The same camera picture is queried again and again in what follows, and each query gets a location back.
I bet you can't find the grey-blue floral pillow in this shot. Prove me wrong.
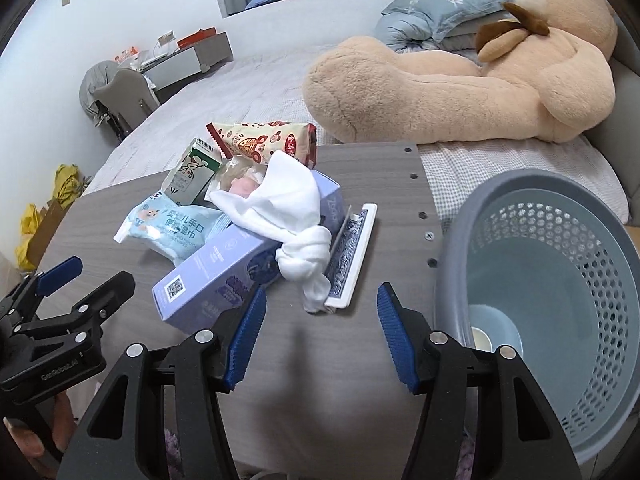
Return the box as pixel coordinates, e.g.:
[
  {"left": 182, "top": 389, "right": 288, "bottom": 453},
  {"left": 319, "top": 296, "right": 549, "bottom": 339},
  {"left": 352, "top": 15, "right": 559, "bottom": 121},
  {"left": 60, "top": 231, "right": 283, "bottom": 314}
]
[{"left": 382, "top": 0, "right": 513, "bottom": 43}]

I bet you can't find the small cream round object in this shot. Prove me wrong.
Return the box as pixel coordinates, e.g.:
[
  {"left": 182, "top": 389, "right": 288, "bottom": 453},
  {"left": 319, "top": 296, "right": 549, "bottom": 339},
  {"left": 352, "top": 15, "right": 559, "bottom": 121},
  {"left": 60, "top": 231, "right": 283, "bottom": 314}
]
[{"left": 471, "top": 326, "right": 495, "bottom": 352}]

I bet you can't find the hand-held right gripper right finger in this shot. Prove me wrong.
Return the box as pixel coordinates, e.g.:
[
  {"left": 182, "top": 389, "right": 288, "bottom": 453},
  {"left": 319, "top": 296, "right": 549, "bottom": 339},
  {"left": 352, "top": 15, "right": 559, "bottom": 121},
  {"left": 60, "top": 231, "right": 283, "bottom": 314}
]
[{"left": 376, "top": 282, "right": 583, "bottom": 480}]

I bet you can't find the red box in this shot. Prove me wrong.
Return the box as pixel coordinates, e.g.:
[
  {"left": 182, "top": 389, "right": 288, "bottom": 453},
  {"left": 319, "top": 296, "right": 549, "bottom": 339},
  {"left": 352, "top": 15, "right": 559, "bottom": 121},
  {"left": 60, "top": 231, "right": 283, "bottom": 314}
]
[{"left": 177, "top": 29, "right": 218, "bottom": 46}]

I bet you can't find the large beige teddy bear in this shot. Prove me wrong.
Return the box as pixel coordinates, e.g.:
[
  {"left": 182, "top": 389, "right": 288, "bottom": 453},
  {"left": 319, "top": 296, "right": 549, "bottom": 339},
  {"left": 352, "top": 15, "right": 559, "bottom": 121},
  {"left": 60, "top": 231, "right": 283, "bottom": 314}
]
[{"left": 302, "top": 0, "right": 618, "bottom": 143}]

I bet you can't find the grey white drawer unit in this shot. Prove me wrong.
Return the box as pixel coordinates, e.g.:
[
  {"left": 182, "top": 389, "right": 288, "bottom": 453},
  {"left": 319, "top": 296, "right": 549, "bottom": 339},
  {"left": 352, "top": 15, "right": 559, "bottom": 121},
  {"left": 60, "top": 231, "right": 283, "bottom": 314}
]
[{"left": 142, "top": 31, "right": 234, "bottom": 93}]

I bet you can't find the green white milk carton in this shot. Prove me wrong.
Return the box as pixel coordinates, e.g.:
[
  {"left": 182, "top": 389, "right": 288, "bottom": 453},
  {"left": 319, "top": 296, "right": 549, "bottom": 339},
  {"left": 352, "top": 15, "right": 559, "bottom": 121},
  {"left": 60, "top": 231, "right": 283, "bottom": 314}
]
[{"left": 161, "top": 138, "right": 223, "bottom": 206}]

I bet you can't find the grey chair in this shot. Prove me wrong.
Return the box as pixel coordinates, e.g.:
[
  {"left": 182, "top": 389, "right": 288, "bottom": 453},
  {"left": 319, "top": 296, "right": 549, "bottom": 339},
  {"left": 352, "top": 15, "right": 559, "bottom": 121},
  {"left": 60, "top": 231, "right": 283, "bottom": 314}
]
[{"left": 92, "top": 66, "right": 158, "bottom": 141}]

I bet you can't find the red cream printed snack packet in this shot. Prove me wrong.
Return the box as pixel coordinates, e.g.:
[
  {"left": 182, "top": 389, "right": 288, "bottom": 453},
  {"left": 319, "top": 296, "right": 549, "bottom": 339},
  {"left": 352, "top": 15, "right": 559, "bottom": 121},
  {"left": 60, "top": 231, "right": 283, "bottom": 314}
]
[{"left": 207, "top": 121, "right": 318, "bottom": 170}]

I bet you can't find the yellow plastic bag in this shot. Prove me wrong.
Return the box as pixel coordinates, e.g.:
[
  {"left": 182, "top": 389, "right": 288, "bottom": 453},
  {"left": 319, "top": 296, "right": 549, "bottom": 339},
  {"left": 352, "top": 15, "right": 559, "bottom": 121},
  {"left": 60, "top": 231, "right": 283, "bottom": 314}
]
[
  {"left": 54, "top": 164, "right": 83, "bottom": 202},
  {"left": 15, "top": 204, "right": 45, "bottom": 268}
]

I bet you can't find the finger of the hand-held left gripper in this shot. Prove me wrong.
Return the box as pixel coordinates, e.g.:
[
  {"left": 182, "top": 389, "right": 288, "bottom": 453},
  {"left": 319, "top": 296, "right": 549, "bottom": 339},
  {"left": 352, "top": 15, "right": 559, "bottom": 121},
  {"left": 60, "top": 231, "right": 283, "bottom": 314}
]
[
  {"left": 0, "top": 256, "right": 83, "bottom": 318},
  {"left": 10, "top": 271, "right": 137, "bottom": 348}
]

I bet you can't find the pink toy pig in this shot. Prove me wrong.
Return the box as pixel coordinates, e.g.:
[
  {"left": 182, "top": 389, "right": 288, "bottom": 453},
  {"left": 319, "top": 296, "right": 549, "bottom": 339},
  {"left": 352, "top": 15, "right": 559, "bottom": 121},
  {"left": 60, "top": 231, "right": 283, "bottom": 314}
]
[{"left": 227, "top": 176, "right": 258, "bottom": 196}]

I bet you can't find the grey garment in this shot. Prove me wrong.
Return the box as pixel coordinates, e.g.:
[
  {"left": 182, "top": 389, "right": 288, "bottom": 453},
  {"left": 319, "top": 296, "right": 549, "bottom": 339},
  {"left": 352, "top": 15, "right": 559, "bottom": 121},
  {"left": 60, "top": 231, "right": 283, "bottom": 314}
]
[{"left": 80, "top": 60, "right": 119, "bottom": 113}]

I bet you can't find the folded grey-blue duvet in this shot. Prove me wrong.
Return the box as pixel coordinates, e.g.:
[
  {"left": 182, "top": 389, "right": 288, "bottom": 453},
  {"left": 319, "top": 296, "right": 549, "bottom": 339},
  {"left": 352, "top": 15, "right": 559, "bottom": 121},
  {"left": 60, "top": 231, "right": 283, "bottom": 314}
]
[{"left": 375, "top": 12, "right": 481, "bottom": 53}]

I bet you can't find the purple cardboard box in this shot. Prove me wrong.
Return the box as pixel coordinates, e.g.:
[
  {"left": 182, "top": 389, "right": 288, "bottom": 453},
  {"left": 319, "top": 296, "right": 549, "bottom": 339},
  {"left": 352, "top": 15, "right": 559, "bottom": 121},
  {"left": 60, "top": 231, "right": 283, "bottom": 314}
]
[{"left": 152, "top": 169, "right": 343, "bottom": 336}]

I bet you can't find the person's left hand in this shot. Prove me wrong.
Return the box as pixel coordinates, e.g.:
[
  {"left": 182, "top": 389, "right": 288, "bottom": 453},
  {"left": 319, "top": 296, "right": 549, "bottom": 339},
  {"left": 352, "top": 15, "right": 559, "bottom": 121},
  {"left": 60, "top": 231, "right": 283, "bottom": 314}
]
[{"left": 2, "top": 392, "right": 76, "bottom": 471}]

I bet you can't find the grey upholstered headboard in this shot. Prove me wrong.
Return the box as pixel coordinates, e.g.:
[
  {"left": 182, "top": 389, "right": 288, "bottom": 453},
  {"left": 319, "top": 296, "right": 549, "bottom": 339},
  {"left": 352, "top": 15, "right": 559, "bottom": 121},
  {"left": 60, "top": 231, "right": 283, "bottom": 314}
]
[{"left": 607, "top": 10, "right": 640, "bottom": 171}]

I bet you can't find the grey perforated plastic basket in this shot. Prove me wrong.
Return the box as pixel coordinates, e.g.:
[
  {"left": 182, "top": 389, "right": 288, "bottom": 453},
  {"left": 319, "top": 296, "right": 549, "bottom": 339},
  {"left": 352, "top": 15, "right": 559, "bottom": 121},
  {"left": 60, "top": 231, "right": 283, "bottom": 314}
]
[{"left": 434, "top": 169, "right": 640, "bottom": 466}]

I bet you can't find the blue patterned card box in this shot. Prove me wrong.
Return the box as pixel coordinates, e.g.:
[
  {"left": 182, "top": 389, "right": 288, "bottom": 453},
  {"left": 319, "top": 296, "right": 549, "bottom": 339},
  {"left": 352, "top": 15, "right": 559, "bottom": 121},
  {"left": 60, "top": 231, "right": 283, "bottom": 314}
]
[{"left": 320, "top": 203, "right": 378, "bottom": 309}]

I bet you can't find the bed with checked sheet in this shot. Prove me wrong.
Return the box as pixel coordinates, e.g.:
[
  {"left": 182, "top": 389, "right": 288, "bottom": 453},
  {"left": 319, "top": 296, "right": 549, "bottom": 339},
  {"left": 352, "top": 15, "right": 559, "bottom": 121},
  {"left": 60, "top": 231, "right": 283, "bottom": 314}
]
[{"left": 82, "top": 0, "right": 631, "bottom": 226}]

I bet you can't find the knotted white cloth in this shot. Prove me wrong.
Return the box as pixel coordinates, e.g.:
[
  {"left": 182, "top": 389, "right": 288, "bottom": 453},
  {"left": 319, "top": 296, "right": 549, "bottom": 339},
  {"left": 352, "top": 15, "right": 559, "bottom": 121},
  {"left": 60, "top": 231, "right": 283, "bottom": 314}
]
[{"left": 207, "top": 150, "right": 333, "bottom": 315}]

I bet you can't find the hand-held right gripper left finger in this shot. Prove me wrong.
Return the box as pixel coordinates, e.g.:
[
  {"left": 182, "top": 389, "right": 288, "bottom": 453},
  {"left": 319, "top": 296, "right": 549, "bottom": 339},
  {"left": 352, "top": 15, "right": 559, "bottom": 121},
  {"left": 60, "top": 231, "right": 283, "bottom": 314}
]
[{"left": 57, "top": 285, "right": 268, "bottom": 480}]

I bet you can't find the light blue wet wipes packet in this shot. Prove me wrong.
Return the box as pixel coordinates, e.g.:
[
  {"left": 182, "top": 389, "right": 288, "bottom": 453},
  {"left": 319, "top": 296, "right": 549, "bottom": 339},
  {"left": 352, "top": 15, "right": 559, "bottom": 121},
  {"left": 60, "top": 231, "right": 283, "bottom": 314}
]
[{"left": 114, "top": 191, "right": 226, "bottom": 266}]

